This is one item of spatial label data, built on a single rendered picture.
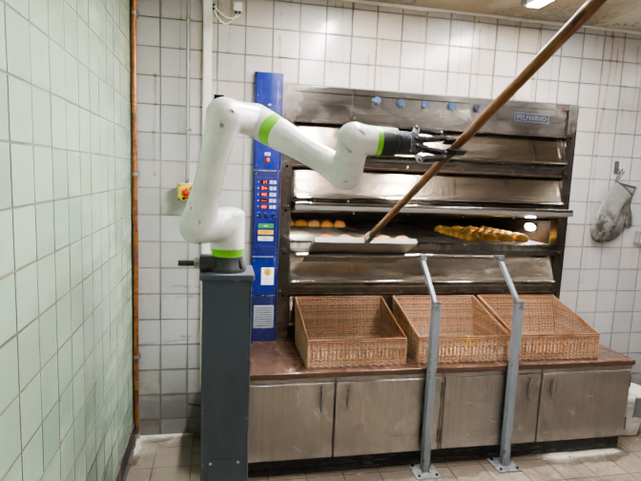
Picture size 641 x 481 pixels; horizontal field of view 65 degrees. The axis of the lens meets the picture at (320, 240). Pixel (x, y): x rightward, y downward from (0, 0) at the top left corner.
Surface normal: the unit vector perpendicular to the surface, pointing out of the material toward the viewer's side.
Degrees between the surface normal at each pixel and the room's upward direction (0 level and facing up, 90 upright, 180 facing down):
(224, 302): 90
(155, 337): 90
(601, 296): 90
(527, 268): 70
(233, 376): 90
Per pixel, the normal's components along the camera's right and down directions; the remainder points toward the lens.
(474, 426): 0.22, 0.19
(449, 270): 0.20, -0.22
